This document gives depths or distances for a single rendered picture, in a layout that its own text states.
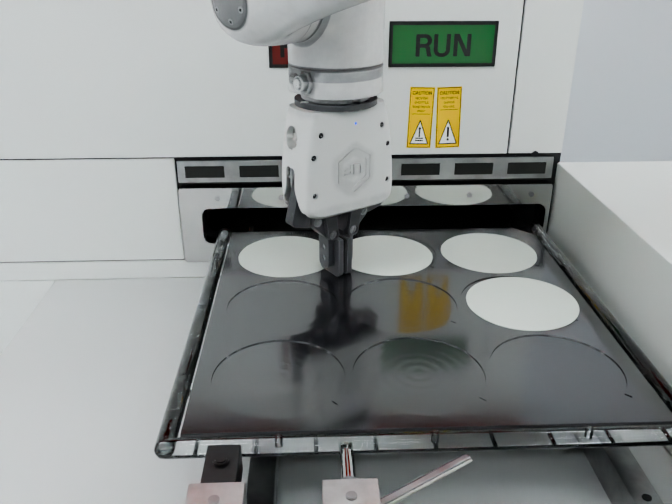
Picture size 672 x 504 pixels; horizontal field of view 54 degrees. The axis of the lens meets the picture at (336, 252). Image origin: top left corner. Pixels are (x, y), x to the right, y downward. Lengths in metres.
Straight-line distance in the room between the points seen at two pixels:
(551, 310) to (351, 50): 0.29
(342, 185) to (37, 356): 0.36
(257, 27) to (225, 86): 0.26
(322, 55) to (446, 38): 0.23
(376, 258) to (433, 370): 0.20
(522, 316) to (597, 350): 0.07
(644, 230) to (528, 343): 0.16
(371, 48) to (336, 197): 0.13
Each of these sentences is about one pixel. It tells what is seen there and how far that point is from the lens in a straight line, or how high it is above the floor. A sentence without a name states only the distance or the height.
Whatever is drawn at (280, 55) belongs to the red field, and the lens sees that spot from 0.75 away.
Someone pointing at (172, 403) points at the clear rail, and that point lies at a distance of 0.50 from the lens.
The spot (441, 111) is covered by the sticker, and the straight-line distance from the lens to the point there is 0.78.
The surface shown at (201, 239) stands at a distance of 0.81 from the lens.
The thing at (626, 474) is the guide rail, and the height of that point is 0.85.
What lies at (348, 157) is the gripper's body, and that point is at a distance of 0.60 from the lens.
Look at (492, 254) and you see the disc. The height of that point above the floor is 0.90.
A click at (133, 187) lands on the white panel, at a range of 0.82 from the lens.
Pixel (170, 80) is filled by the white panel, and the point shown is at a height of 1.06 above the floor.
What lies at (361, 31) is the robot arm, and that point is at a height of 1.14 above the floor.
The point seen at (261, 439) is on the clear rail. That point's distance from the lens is 0.46.
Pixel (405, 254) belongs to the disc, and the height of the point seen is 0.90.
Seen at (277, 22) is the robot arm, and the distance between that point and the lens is 0.50.
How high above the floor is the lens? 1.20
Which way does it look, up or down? 25 degrees down
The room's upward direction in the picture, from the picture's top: straight up
